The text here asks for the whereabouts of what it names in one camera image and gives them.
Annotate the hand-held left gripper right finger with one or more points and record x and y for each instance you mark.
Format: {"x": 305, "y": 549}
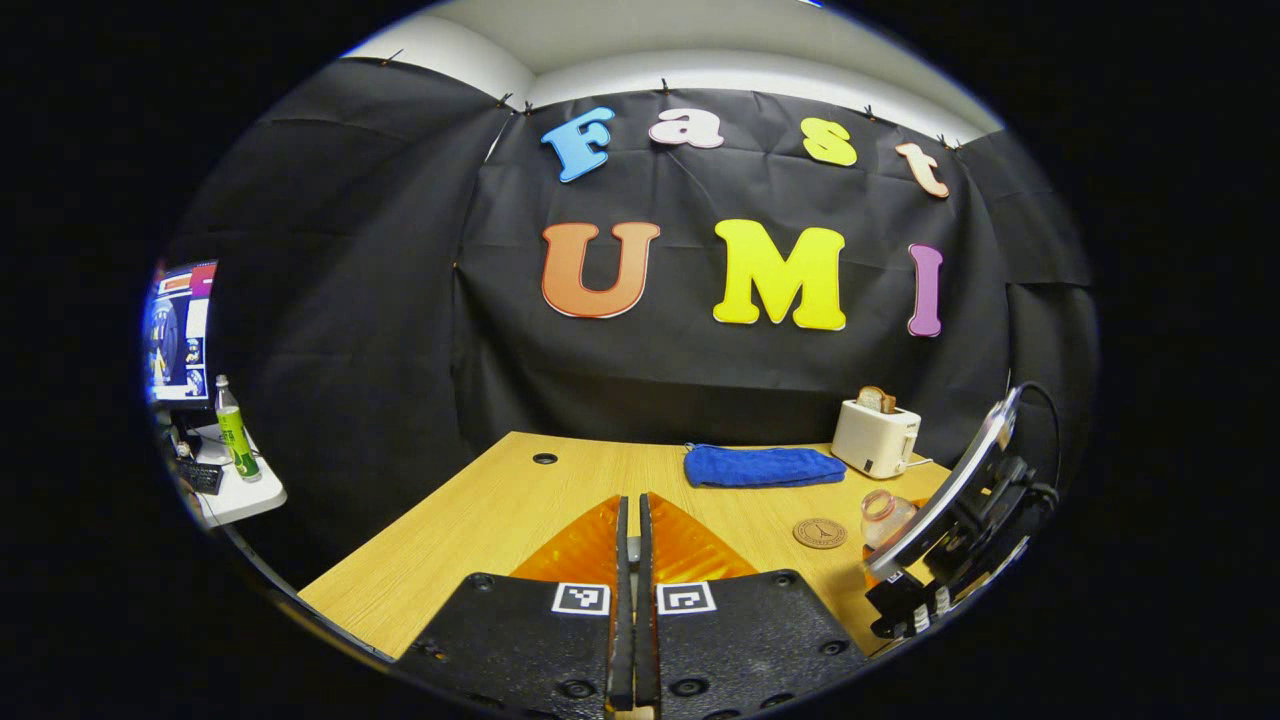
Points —
{"x": 740, "y": 640}

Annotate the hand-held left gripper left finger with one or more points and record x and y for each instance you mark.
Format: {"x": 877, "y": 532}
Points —
{"x": 520, "y": 640}

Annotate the clear plastic water bottle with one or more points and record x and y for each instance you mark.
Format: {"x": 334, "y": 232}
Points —
{"x": 885, "y": 520}

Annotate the round brown coaster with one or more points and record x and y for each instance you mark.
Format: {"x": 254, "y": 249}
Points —
{"x": 820, "y": 533}

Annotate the green drink bottle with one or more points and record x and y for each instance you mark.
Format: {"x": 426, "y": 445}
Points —
{"x": 237, "y": 435}

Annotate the white toaster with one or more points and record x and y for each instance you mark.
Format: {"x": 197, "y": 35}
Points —
{"x": 870, "y": 440}

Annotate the white bread slice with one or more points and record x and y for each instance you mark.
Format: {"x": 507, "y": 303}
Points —
{"x": 870, "y": 398}

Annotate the blue towel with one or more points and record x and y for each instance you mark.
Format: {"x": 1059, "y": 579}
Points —
{"x": 765, "y": 467}

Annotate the white side table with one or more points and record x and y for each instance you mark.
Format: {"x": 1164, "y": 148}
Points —
{"x": 245, "y": 495}

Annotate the black keyboard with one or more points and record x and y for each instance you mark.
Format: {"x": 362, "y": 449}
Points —
{"x": 202, "y": 477}

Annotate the computer monitor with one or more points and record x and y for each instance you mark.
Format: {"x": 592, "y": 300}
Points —
{"x": 180, "y": 335}

